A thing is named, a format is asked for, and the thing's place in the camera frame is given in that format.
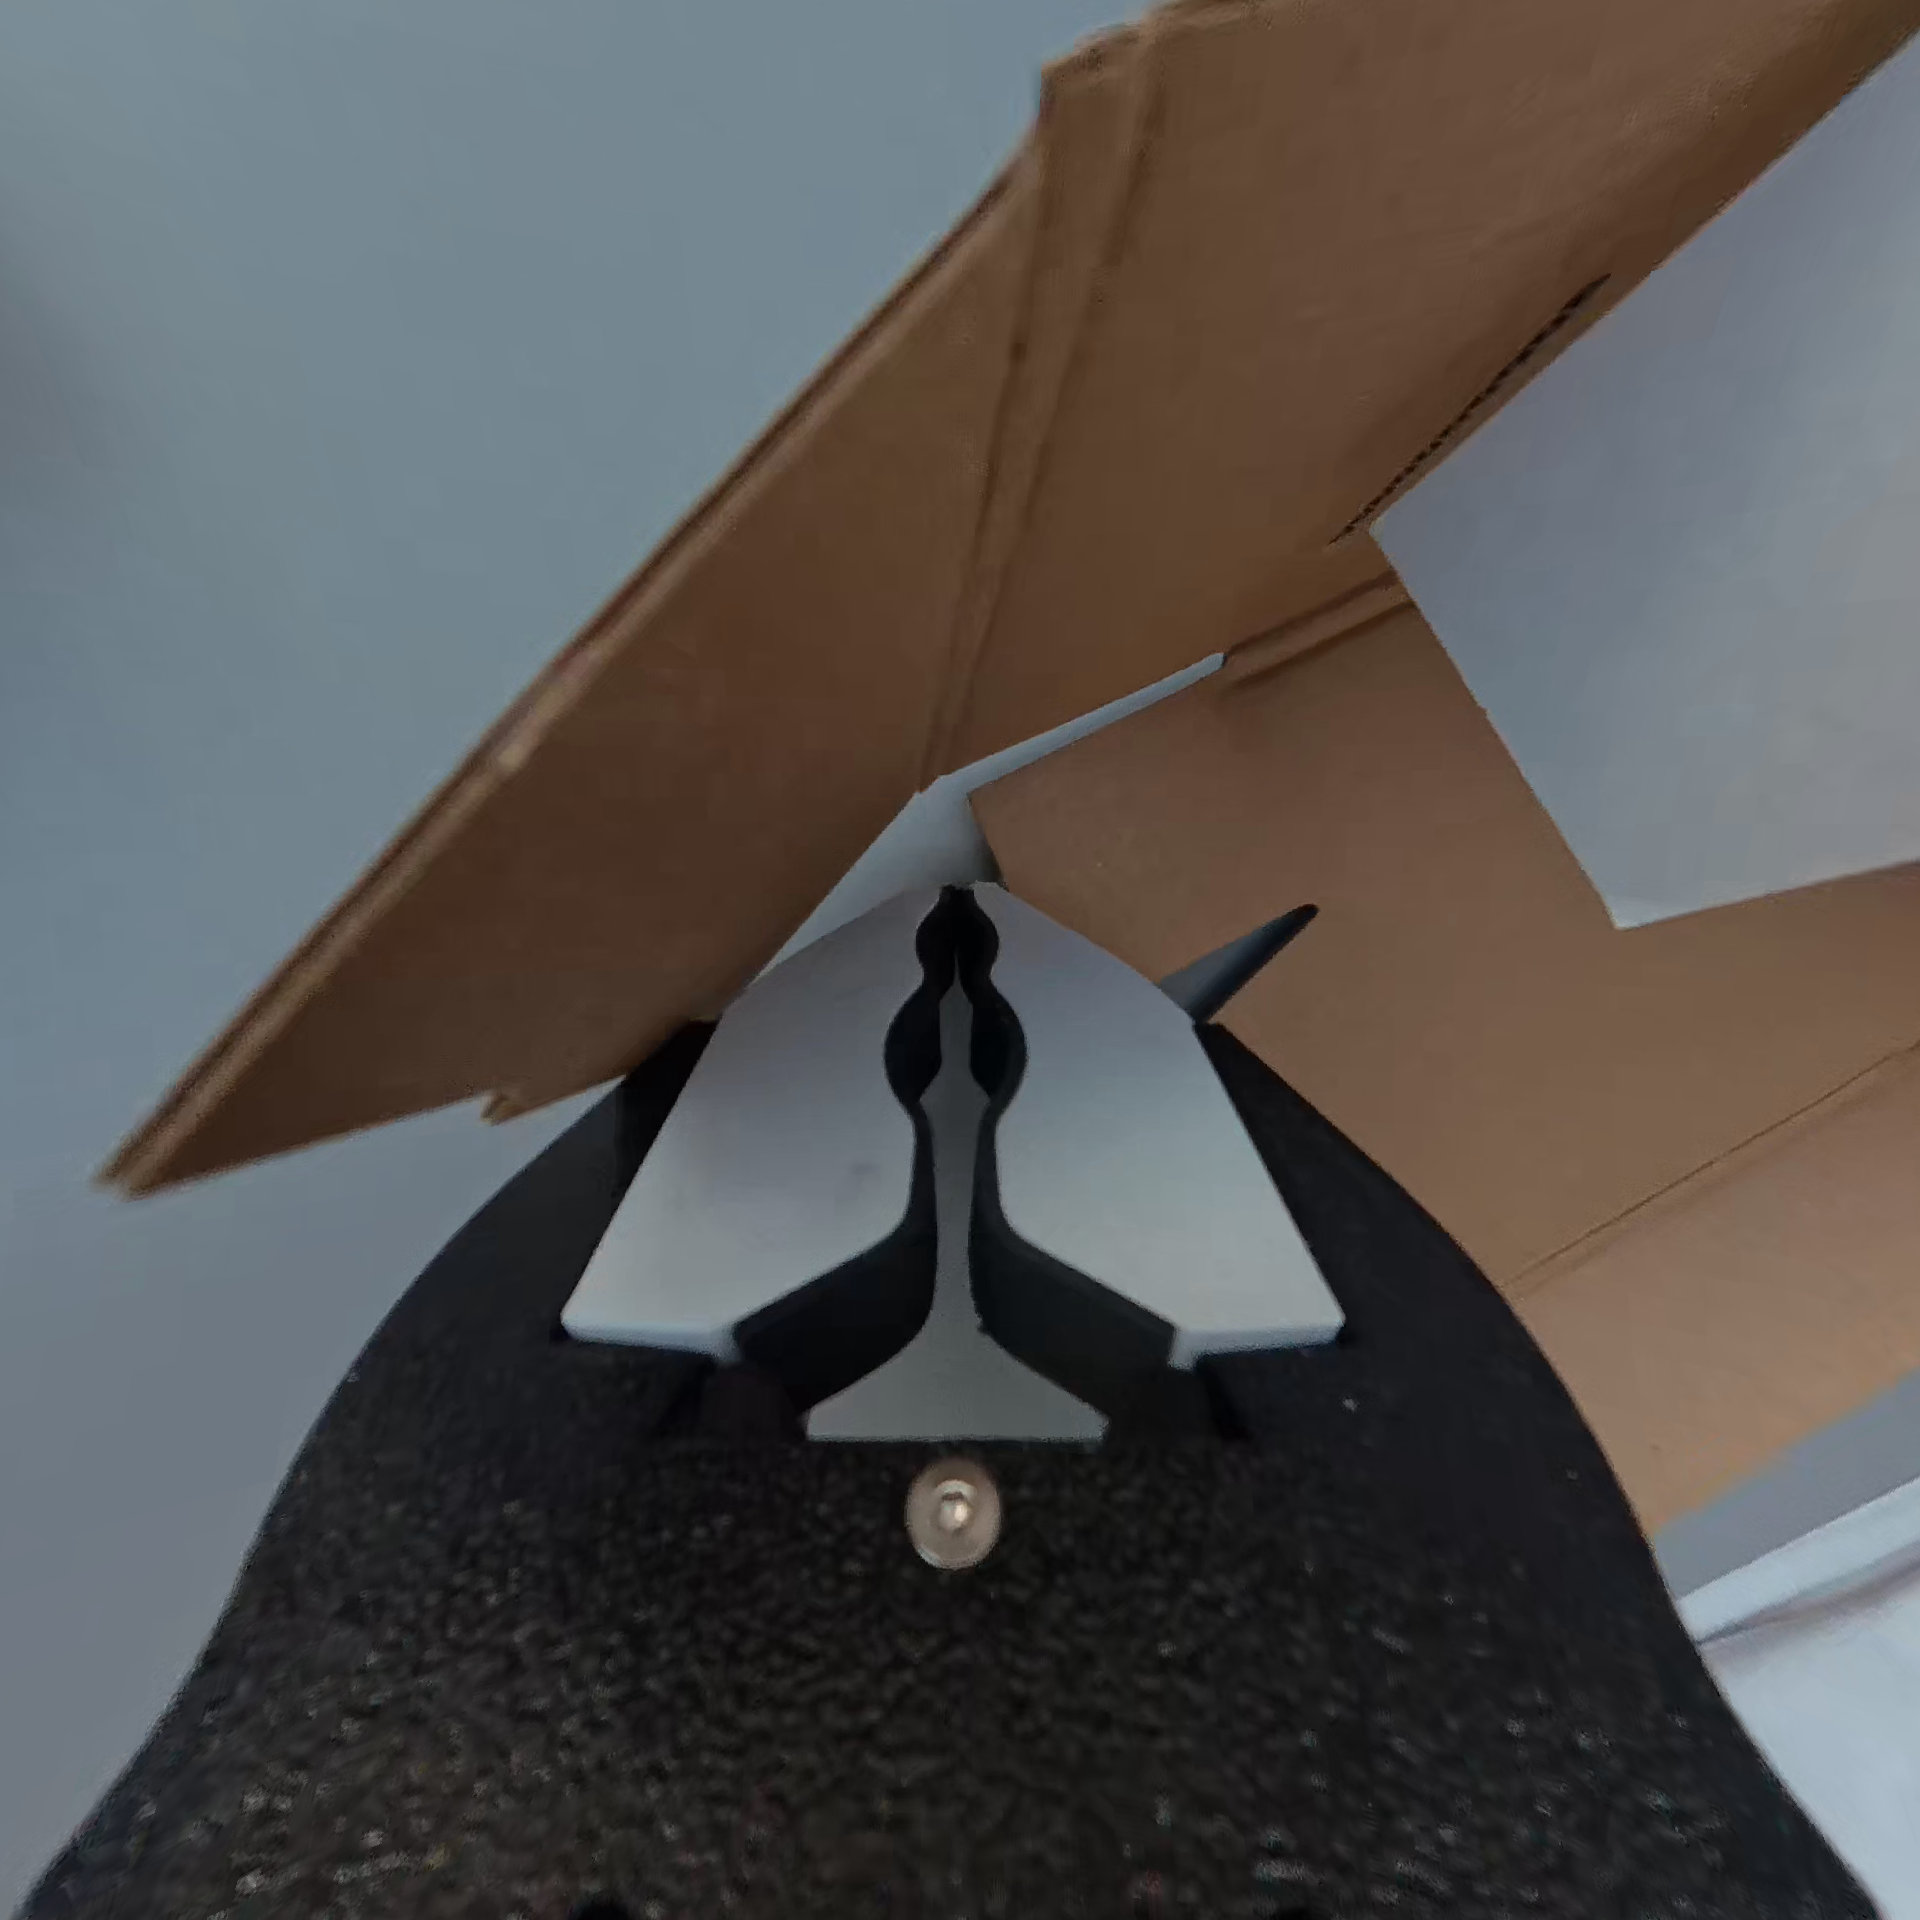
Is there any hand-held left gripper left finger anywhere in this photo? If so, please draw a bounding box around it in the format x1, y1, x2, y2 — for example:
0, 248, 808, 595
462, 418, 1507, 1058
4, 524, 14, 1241
558, 885, 962, 1408

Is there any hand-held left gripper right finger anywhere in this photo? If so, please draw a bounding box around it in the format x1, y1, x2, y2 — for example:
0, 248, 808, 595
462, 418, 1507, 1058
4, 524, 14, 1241
961, 882, 1348, 1408

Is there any white brown-lined cardboard box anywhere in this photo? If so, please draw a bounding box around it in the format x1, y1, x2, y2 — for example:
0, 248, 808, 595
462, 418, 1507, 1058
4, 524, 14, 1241
96, 0, 1920, 1548

